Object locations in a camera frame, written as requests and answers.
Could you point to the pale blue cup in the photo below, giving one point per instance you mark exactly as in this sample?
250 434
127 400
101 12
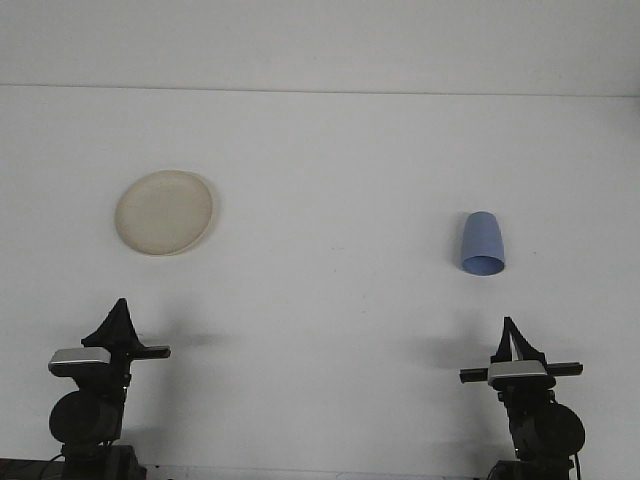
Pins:
480 240

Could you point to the pale round plate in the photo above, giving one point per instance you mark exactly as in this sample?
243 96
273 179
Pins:
165 212

